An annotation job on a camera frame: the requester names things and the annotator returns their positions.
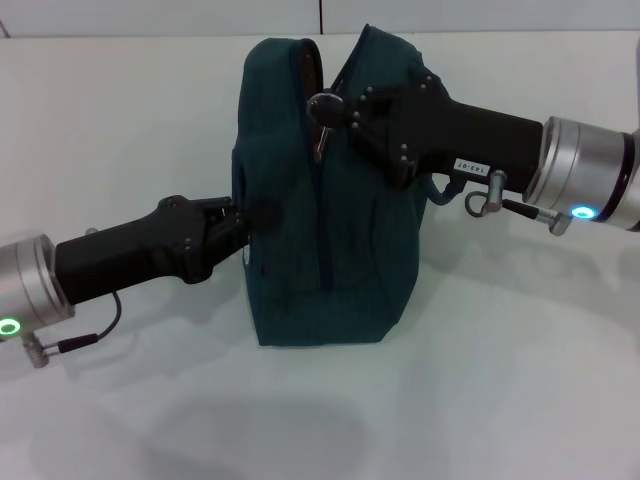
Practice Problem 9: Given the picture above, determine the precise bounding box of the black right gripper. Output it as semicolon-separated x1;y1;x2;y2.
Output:
306;71;547;194

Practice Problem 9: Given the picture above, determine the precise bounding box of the right gripper cable with connector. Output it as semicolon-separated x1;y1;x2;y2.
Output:
464;168;574;238

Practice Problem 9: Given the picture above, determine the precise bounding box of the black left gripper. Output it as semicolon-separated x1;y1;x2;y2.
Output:
53;194;285;308

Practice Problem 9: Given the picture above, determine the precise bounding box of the dark teal insulated lunch bag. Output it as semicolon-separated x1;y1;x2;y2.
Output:
231;22;465;349

